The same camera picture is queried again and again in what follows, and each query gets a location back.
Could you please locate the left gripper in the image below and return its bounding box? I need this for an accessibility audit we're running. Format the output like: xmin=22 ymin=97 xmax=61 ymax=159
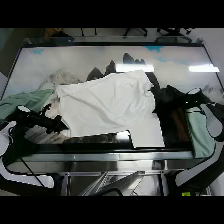
xmin=40 ymin=112 xmax=70 ymax=135

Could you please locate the white T-shirt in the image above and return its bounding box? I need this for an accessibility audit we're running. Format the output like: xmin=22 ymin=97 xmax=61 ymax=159
xmin=54 ymin=69 xmax=166 ymax=150

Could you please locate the black chair base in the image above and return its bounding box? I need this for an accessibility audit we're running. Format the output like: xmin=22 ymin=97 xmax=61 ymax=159
xmin=156 ymin=28 xmax=195 ymax=37
xmin=122 ymin=28 xmax=149 ymax=38

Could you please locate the brown garment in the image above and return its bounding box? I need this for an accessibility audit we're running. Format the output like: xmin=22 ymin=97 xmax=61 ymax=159
xmin=171 ymin=108 xmax=188 ymax=142

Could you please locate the black cable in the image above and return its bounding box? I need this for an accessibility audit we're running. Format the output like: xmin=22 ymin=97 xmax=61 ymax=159
xmin=18 ymin=157 xmax=46 ymax=189

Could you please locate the silver frame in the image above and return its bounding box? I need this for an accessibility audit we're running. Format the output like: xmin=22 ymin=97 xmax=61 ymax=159
xmin=13 ymin=150 xmax=209 ymax=197

